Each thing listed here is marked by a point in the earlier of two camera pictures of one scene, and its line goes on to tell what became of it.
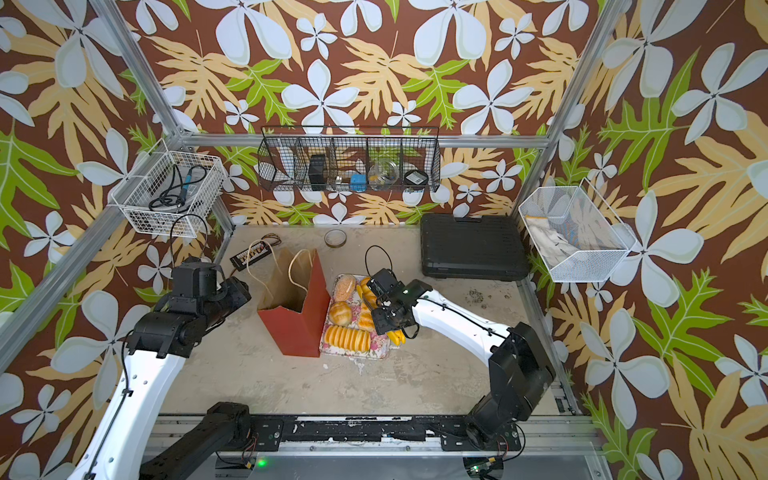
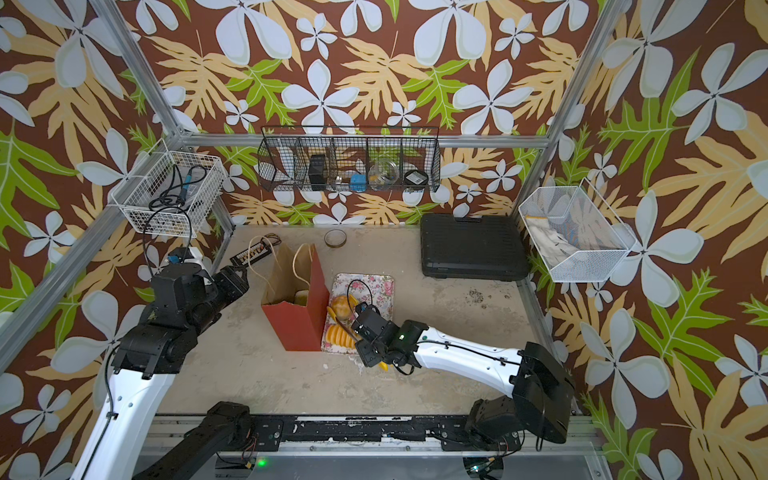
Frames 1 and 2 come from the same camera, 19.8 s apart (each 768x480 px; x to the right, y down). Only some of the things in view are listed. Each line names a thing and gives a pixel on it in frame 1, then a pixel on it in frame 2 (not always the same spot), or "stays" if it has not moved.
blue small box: (358, 182) stays
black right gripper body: (384, 320) → (369, 353)
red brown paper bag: (293, 301) stays
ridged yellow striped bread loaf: (347, 338) stays
